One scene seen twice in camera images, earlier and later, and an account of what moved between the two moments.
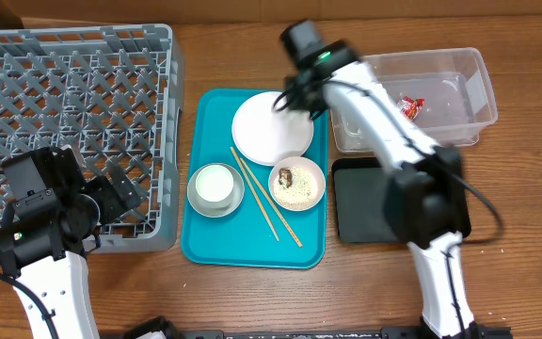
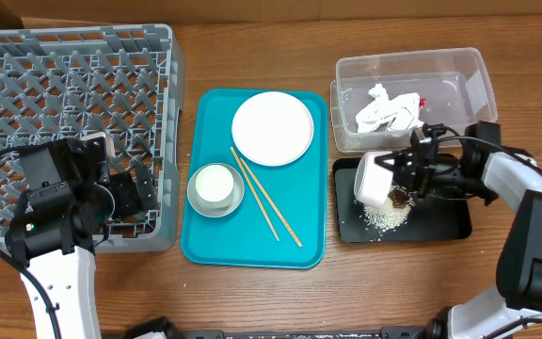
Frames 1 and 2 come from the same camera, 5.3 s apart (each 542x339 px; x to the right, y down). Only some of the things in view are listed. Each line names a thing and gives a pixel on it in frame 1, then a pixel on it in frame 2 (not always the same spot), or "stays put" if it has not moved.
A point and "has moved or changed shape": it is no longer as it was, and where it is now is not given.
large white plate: (266, 137) stays put
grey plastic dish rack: (110, 93) stays put
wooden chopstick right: (272, 203) stays put
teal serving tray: (253, 235) stays put
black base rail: (161, 328) stays put
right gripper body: (300, 97) → (404, 169)
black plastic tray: (360, 187) stays put
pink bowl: (296, 183) → (373, 181)
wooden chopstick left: (254, 194) stays put
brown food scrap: (285, 176) has moved or changed shape
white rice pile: (301, 192) → (388, 216)
